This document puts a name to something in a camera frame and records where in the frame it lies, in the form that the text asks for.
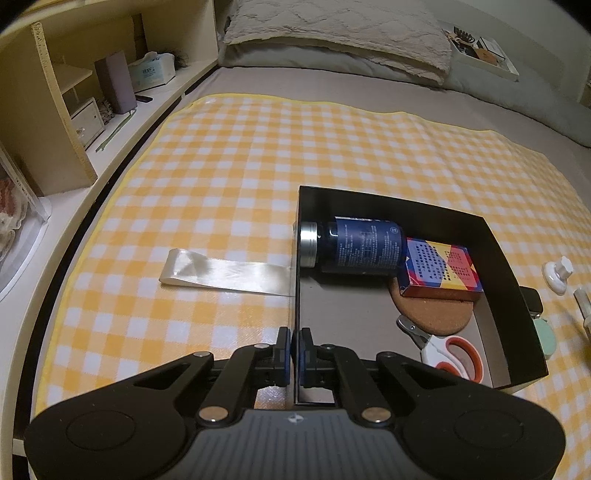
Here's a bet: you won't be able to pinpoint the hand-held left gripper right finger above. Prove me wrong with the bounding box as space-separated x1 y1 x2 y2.
298 327 467 424

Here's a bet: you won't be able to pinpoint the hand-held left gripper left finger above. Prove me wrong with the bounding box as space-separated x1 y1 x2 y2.
117 327 293 423

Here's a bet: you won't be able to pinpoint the black cardboard box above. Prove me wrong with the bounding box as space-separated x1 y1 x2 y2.
291 185 549 407

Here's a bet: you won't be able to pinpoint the dark blue pill bottle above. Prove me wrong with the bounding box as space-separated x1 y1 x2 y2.
298 215 407 277

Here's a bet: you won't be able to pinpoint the orange handled small scissors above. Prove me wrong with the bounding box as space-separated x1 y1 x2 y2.
397 315 485 383

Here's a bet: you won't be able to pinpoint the round cork coaster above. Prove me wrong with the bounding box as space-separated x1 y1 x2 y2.
389 276 476 337

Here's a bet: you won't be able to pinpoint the colourful playing card box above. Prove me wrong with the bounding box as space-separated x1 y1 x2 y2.
398 237 484 301

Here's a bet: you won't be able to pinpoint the white satin ribbon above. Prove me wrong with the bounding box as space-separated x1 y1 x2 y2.
158 248 296 296

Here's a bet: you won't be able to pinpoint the yellow checked cloth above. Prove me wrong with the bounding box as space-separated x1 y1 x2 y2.
32 93 591 462

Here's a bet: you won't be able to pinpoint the silver smartwatch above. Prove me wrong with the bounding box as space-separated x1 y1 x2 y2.
519 286 544 319

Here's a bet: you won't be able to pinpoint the mint green round case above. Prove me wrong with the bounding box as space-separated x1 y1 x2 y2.
531 318 556 361

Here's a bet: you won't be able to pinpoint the white plastic knob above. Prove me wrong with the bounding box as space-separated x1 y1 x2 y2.
542 257 574 295

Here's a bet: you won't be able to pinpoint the green sticks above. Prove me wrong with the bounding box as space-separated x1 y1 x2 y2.
95 108 137 153

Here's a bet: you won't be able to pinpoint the white plastic tube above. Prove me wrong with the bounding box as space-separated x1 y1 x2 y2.
573 287 591 344

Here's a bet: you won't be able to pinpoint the clear flower container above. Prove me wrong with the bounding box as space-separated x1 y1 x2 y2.
0 138 49 296

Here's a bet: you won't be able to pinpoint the small wooden drawer box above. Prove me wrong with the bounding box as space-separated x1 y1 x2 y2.
69 97 106 151

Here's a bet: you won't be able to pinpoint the white tissue box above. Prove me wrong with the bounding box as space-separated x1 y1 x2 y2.
128 52 178 89

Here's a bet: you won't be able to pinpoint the black fluffy item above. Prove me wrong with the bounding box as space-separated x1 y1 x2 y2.
159 46 191 70

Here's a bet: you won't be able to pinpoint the purple box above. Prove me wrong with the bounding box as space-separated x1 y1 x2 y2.
95 51 137 114

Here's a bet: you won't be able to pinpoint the wooden bedside shelf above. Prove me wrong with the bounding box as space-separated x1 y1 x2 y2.
0 0 219 457

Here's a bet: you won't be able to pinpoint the grey duvet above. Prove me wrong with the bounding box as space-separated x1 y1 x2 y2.
217 41 591 148

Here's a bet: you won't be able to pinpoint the grey textured pillow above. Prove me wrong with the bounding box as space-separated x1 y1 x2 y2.
223 0 452 86

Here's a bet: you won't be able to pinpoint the white tray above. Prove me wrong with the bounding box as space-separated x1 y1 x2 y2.
441 28 520 83

